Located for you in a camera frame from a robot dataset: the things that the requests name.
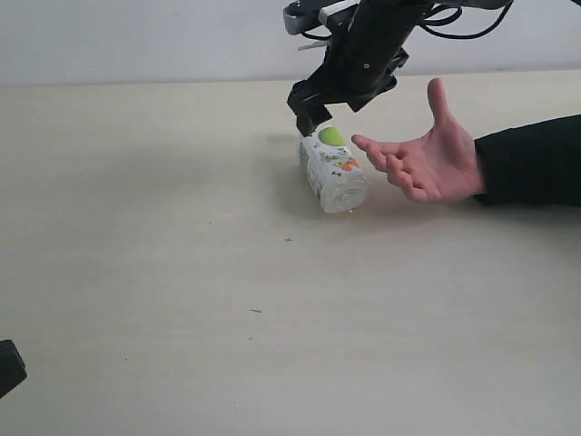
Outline small green-apple label bottle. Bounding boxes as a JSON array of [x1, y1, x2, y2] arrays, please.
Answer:
[[298, 124, 369, 213]]

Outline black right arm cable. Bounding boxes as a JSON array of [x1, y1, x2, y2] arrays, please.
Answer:
[[421, 0, 517, 40]]

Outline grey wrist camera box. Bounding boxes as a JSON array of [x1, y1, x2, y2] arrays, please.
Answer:
[[282, 0, 359, 35]]

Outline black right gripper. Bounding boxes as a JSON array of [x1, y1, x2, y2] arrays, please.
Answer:
[[287, 26, 409, 135]]

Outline person's open right hand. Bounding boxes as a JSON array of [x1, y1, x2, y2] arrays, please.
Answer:
[[351, 78, 485, 203]]

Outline black sleeved right forearm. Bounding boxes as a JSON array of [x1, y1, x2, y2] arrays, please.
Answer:
[[475, 114, 580, 207]]

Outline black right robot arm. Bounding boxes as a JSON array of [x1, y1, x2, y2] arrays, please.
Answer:
[[284, 1, 432, 136]]

